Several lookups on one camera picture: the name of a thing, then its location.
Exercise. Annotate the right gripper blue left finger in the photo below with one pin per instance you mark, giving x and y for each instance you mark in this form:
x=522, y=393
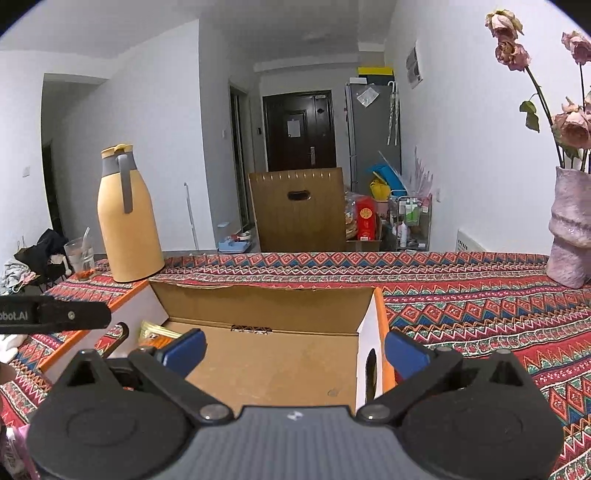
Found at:
x=163, y=371

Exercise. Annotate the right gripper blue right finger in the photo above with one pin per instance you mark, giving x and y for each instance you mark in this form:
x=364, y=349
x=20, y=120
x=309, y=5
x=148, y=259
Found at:
x=424, y=373

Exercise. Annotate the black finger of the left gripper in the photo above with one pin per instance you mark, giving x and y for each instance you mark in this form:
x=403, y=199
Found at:
x=47, y=315

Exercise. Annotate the orange yellow snack bag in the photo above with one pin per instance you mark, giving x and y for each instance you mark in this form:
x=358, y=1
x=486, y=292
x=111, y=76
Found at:
x=152, y=335

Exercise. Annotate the black chair with clothes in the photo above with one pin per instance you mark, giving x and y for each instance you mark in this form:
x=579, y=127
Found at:
x=39, y=266

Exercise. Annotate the orange cardboard snack box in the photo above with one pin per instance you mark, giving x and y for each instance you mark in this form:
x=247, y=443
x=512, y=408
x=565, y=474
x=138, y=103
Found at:
x=271, y=346

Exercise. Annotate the patterned red tablecloth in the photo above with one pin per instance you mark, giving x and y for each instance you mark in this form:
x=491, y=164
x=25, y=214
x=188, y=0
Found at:
x=473, y=302

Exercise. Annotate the glass cup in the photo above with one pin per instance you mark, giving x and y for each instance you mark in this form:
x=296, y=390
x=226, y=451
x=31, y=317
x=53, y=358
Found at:
x=80, y=256

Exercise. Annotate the yellow thermos jug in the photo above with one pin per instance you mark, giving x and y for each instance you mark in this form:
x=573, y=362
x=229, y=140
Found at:
x=126, y=218

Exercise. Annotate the red gift box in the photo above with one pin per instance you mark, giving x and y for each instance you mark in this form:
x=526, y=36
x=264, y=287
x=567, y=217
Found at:
x=366, y=218

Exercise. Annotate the pink ceramic vase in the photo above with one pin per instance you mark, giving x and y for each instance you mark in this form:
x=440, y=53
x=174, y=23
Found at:
x=569, y=260

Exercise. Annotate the brown cardboard box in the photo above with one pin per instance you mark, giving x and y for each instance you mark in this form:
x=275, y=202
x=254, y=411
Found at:
x=299, y=210

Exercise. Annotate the grey refrigerator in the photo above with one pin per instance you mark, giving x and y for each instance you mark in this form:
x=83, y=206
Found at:
x=370, y=133

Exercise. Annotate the dark entrance door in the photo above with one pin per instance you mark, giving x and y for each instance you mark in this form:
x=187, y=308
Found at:
x=300, y=131

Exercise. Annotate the dried pink rose bouquet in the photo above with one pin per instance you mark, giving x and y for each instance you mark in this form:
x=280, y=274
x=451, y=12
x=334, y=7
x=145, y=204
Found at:
x=553, y=54

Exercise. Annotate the wire storage rack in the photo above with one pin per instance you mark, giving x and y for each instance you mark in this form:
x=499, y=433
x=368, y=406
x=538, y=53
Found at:
x=411, y=219

